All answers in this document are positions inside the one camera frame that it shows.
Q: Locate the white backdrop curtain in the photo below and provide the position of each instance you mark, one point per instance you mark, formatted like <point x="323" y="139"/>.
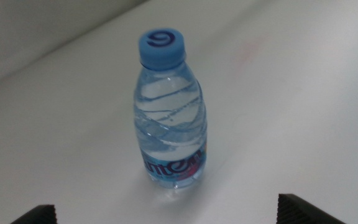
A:
<point x="26" y="31"/>

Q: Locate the clear blue-capped water bottle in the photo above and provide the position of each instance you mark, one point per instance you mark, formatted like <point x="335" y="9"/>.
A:
<point x="169" y="124"/>

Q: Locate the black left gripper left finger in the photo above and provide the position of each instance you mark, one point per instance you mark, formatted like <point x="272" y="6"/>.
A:
<point x="42" y="216"/>

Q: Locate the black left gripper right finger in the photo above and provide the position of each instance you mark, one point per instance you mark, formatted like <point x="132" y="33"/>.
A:
<point x="300" y="213"/>

